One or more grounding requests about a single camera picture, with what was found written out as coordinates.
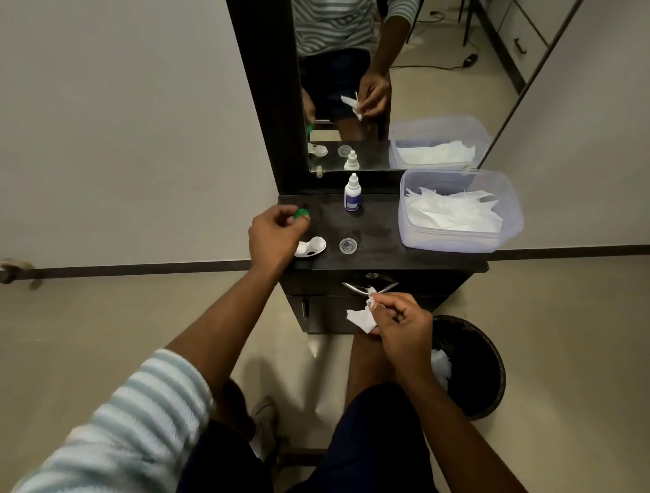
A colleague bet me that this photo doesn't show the clear plastic storage container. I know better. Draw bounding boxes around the clear plastic storage container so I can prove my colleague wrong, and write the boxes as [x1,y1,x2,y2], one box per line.
[398,169,525,254]

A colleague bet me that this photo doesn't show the person's left hand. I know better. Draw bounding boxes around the person's left hand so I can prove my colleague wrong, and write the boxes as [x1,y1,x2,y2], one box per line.
[248,205,311,273]

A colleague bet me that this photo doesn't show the dark blue shorts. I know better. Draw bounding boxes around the dark blue shorts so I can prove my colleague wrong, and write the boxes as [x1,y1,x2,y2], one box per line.
[175,378,438,493]

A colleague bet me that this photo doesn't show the white contact lens case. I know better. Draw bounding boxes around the white contact lens case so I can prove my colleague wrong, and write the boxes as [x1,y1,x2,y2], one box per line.
[294,236,327,259]

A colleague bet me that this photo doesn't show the white shoe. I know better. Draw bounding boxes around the white shoe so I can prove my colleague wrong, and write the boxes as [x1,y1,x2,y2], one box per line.
[249,395,279,460]

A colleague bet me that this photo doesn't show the striped shirt sleeve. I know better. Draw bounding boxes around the striped shirt sleeve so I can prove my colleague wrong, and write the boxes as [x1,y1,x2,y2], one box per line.
[9,348,215,493]

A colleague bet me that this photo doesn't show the crumpled white tissue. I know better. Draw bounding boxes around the crumpled white tissue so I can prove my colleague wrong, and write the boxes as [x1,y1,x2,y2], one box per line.
[431,348,452,392]

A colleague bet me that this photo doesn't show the person's right hand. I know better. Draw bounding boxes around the person's right hand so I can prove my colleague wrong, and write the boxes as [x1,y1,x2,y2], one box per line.
[366,292,436,380]

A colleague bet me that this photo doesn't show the black dressing table cabinet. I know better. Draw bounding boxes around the black dressing table cabinet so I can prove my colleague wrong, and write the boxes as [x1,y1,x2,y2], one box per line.
[226,0,489,336]

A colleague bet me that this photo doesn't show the white tissue piece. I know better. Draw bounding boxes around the white tissue piece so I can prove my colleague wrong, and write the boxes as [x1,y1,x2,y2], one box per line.
[346,287,380,336]

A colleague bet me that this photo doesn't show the person's right forearm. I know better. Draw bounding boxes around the person's right forearm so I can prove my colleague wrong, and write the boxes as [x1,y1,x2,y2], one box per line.
[393,363,530,493]

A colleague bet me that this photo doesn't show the person's left forearm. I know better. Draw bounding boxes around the person's left forearm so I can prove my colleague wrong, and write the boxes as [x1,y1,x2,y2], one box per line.
[166,261,286,407]

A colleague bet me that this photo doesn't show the white dropper bottle blue label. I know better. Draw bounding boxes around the white dropper bottle blue label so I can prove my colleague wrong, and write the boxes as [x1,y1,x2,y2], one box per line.
[344,173,362,213]

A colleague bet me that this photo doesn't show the pile of white tissues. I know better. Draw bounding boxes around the pile of white tissues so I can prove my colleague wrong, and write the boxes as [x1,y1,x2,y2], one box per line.
[405,187,504,234]

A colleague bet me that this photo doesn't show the metal door stopper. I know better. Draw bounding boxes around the metal door stopper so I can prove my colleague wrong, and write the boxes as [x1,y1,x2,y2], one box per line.
[0,258,33,286]

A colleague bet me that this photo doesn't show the tall wall mirror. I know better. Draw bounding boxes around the tall wall mirror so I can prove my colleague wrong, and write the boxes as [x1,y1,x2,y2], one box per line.
[291,0,584,173]

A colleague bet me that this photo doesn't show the black round trash bin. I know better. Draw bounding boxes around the black round trash bin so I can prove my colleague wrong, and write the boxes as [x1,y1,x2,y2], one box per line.
[431,315,507,422]

